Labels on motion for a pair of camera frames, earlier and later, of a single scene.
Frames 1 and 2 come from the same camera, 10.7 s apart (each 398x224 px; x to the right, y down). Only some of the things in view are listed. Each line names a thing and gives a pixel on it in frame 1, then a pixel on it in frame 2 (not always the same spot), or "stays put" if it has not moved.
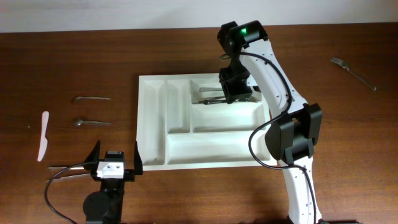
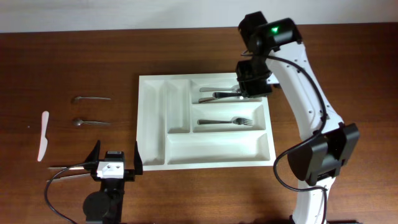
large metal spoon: [211, 89] stays put
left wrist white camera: [110, 170] stays put
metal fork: [345, 65] -> [223, 94]
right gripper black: [231, 92] -> [246, 88]
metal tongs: [69, 177] stays put
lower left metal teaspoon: [79, 122] stays put
